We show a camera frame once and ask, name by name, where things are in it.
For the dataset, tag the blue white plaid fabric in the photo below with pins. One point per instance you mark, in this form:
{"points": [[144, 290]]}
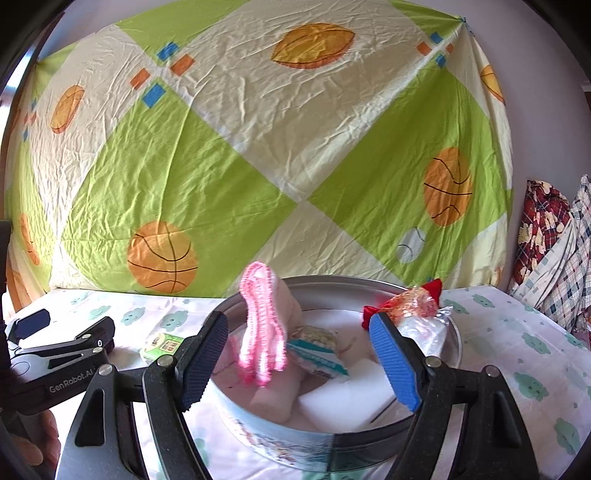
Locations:
{"points": [[559, 286]]}

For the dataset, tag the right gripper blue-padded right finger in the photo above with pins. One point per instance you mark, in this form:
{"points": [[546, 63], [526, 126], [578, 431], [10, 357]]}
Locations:
{"points": [[493, 441]]}

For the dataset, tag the red embroidered satin pouch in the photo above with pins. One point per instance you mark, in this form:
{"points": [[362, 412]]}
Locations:
{"points": [[417, 302]]}

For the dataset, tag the green cream sports bedsheet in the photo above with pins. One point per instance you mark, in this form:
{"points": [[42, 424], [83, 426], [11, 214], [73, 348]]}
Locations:
{"points": [[165, 152]]}

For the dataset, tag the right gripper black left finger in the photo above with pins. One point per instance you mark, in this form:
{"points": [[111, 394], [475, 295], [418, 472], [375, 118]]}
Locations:
{"points": [[103, 442]]}

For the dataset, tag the white gauze roll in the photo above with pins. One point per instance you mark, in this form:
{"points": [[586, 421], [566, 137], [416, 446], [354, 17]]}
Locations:
{"points": [[274, 402]]}

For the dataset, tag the person's left hand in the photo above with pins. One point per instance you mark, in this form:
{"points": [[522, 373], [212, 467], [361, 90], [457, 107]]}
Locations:
{"points": [[47, 450]]}

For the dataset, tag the cloud print table cloth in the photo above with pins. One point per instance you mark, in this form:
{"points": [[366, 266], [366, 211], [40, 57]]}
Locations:
{"points": [[547, 368]]}

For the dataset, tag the clear plastic bag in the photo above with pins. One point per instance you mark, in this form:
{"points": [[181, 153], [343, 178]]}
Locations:
{"points": [[429, 334]]}

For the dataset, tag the red plaid bear fabric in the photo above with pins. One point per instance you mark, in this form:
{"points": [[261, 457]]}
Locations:
{"points": [[546, 213]]}

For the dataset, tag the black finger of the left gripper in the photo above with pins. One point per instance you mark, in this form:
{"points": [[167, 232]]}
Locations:
{"points": [[26, 326]]}

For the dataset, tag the green tissue pack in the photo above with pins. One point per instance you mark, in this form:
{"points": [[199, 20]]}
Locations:
{"points": [[158, 345]]}

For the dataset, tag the pink-trimmed white knit cloth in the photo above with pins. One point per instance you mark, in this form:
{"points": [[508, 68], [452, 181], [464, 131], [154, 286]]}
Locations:
{"points": [[271, 313]]}

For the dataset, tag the cotton swab packet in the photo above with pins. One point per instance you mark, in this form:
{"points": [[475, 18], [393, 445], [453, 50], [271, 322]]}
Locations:
{"points": [[316, 351]]}

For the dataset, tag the round Danish cookie tin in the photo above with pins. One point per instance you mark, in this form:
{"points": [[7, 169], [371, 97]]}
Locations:
{"points": [[334, 303]]}

